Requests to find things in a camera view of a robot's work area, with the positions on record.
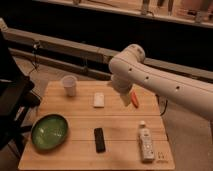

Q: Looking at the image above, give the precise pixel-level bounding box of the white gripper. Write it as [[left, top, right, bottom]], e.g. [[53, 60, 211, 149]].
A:
[[120, 91, 132, 106]]

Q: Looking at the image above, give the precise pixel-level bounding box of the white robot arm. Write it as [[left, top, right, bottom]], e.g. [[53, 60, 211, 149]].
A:
[[108, 44, 213, 121]]

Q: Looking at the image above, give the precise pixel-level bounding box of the orange carrot toy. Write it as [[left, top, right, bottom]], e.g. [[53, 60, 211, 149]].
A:
[[131, 91, 139, 108]]

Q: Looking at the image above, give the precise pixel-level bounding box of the white soap bar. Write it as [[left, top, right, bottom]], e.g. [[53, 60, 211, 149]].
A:
[[93, 92, 104, 108]]

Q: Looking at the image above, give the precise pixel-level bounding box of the wooden table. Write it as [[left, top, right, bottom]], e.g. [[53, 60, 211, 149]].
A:
[[18, 81, 175, 171]]

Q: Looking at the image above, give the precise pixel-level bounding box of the white plastic bottle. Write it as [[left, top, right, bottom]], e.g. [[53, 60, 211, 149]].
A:
[[138, 121, 155, 163]]

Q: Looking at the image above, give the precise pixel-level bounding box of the black remote control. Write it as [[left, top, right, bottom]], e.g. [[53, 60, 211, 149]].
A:
[[94, 128, 106, 153]]

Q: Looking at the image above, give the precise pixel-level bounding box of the green bowl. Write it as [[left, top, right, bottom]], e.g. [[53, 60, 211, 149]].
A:
[[31, 114, 69, 151]]

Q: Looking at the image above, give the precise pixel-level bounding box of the black chair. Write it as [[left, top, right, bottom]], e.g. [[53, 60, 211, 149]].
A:
[[0, 30, 40, 154]]

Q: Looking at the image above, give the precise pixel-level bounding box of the black cable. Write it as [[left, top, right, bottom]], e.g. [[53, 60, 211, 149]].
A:
[[27, 41, 42, 77]]

